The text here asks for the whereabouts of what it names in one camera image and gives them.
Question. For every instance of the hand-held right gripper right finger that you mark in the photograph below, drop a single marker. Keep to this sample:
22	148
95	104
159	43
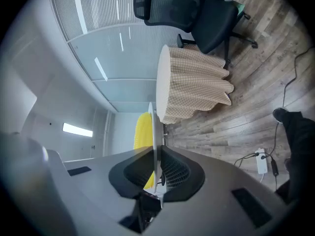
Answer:
216	181

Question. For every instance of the person's black shoe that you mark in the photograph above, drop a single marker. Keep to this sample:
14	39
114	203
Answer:
280	114

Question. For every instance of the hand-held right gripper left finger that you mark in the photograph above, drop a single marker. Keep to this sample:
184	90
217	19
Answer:
98	181

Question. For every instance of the round table with yellow cloth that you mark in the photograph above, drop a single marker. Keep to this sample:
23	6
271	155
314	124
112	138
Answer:
192	90

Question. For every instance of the person's black trouser leg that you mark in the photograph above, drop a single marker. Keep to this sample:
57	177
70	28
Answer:
300	144

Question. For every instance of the yellow banana-like object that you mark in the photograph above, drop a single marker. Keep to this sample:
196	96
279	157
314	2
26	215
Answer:
142	131

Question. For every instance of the black power adapter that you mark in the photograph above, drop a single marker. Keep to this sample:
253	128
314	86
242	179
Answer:
275	167

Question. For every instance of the black office chair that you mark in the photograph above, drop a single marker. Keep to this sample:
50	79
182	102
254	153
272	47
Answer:
211	26

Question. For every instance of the white power strip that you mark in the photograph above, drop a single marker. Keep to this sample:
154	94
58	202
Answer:
261	161

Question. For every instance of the long ceiling light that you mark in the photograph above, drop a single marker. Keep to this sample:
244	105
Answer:
77	129

